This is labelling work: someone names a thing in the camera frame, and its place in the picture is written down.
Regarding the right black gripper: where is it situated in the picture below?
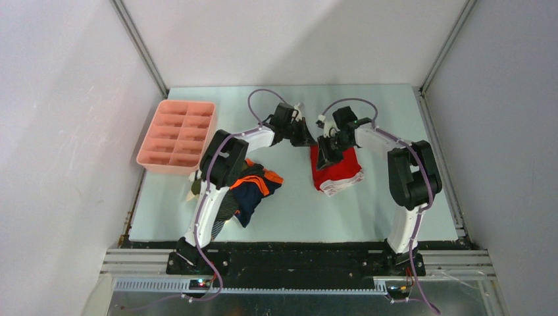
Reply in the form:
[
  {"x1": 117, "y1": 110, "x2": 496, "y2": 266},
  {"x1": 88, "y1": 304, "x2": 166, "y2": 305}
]
[{"x1": 316, "y1": 134, "x2": 354, "y2": 171}]

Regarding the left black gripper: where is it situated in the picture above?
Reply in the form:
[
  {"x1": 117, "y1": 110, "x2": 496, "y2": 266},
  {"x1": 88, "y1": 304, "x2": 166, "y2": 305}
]
[{"x1": 282, "y1": 117, "x2": 316, "y2": 147}]

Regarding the red white underwear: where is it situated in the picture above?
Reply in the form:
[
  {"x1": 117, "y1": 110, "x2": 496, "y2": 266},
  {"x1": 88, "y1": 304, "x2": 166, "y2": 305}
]
[{"x1": 310, "y1": 145, "x2": 365, "y2": 197}]

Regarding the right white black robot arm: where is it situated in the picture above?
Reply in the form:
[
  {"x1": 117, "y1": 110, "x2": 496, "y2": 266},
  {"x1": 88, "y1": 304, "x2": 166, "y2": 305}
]
[{"x1": 316, "y1": 107, "x2": 442, "y2": 275}]

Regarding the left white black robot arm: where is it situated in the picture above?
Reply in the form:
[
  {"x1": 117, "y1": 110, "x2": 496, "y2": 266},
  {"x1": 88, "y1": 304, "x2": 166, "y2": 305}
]
[{"x1": 176, "y1": 103, "x2": 316, "y2": 274}]

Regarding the navy orange underwear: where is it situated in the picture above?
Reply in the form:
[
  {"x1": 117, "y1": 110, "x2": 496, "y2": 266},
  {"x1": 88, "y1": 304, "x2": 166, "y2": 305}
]
[{"x1": 230, "y1": 159, "x2": 284, "y2": 228}]

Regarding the dark striped underwear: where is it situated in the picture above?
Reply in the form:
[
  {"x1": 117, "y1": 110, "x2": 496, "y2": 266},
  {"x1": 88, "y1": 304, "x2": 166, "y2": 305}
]
[{"x1": 211, "y1": 163, "x2": 264, "y2": 240}]

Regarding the olive green underwear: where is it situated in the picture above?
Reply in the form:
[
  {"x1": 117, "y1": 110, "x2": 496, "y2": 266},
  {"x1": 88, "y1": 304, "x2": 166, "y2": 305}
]
[{"x1": 186, "y1": 170, "x2": 202, "y2": 201}]

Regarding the pink divided storage tray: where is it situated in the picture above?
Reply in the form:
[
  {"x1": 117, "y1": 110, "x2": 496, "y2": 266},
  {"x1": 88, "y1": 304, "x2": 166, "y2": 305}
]
[{"x1": 136, "y1": 99, "x2": 216, "y2": 175}]

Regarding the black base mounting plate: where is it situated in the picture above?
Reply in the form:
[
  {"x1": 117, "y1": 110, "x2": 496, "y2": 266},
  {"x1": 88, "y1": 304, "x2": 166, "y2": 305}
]
[{"x1": 120, "y1": 236, "x2": 474, "y2": 290}]

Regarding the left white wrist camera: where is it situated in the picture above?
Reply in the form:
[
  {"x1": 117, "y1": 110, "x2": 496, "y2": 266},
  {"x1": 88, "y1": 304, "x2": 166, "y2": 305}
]
[{"x1": 292, "y1": 103, "x2": 305, "y2": 121}]

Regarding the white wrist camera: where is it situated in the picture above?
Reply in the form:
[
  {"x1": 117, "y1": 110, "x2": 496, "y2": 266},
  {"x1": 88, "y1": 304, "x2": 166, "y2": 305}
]
[
  {"x1": 292, "y1": 103, "x2": 305, "y2": 121},
  {"x1": 316, "y1": 114, "x2": 338, "y2": 140}
]

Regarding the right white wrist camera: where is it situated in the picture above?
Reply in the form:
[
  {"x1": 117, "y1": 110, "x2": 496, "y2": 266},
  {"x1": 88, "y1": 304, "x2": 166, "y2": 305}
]
[{"x1": 316, "y1": 114, "x2": 338, "y2": 140}]

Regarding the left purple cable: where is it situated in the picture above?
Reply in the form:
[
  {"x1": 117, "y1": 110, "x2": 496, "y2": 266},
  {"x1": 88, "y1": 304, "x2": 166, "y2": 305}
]
[{"x1": 191, "y1": 88, "x2": 291, "y2": 304}]

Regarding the purple cable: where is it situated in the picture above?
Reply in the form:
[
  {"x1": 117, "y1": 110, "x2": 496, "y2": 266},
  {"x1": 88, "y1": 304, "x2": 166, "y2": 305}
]
[
  {"x1": 191, "y1": 88, "x2": 291, "y2": 304},
  {"x1": 321, "y1": 97, "x2": 437, "y2": 316}
]

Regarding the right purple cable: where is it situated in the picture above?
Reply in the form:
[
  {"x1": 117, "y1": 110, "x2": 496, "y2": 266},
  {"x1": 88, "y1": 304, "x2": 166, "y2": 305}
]
[{"x1": 321, "y1": 97, "x2": 437, "y2": 316}]

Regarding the right aluminium corner post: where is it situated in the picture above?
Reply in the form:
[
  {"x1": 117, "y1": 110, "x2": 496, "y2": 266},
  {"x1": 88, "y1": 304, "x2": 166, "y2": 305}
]
[{"x1": 419, "y1": 0, "x2": 478, "y2": 97}]

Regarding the aluminium corner post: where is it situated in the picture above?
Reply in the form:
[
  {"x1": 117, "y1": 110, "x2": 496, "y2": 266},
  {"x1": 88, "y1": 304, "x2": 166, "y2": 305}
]
[
  {"x1": 419, "y1": 0, "x2": 478, "y2": 97},
  {"x1": 109, "y1": 0, "x2": 170, "y2": 99}
]

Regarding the grey slotted cable duct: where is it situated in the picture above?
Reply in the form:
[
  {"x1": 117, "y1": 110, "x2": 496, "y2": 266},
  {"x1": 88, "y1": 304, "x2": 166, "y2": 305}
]
[{"x1": 114, "y1": 278, "x2": 388, "y2": 296}]

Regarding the left aluminium corner post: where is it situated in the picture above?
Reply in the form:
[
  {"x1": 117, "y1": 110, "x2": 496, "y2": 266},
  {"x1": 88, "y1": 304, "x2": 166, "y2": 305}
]
[{"x1": 109, "y1": 0, "x2": 170, "y2": 99}]

